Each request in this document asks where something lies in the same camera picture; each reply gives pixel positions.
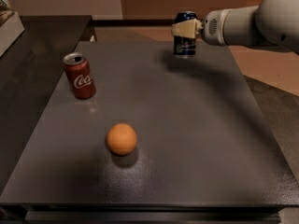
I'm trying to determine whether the blue pepsi can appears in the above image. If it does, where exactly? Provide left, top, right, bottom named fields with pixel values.
left=174, top=11, right=196, bottom=58

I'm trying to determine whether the white box on counter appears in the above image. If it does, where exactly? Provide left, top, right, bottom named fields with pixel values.
left=0, top=0, right=24, bottom=57

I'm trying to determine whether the dark side counter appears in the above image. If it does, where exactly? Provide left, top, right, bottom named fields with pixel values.
left=0, top=15, right=91, bottom=193

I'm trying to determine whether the red coca-cola can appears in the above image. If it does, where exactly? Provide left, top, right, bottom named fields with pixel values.
left=63, top=52, right=96, bottom=100

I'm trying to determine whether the orange fruit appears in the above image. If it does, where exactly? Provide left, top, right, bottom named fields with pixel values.
left=107, top=123, right=137, bottom=156

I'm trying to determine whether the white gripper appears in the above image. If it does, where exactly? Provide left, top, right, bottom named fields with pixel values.
left=171, top=9, right=230, bottom=46

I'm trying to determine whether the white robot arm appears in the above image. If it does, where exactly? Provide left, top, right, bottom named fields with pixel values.
left=171, top=0, right=299, bottom=57

